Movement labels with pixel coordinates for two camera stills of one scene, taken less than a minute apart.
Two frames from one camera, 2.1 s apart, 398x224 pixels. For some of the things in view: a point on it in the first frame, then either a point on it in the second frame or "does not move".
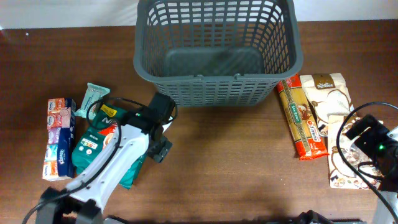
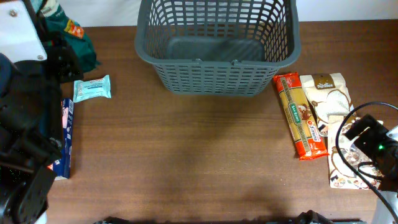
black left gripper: x=160 y=150 → x=34 y=149
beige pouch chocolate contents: x=357 y=158 does not move
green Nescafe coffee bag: x=106 y=123 → x=56 y=22
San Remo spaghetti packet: x=309 y=139 does not move
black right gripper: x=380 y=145 does not move
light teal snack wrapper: x=93 y=93 → x=84 y=90
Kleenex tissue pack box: x=60 y=158 does not move
